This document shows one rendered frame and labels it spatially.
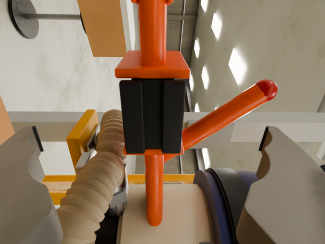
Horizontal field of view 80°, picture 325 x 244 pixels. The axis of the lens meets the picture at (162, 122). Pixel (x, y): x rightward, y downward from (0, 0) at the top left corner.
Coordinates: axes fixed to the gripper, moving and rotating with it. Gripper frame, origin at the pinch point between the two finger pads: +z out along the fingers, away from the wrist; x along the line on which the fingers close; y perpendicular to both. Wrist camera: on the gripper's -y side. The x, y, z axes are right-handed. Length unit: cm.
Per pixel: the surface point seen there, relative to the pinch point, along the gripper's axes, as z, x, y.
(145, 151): 4.1, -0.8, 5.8
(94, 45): 192, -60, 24
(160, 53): 5.3, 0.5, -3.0
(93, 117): 20.1, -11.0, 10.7
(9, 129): 26.2, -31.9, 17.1
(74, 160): 12.7, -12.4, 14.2
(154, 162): 5.1, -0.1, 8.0
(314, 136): 102, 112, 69
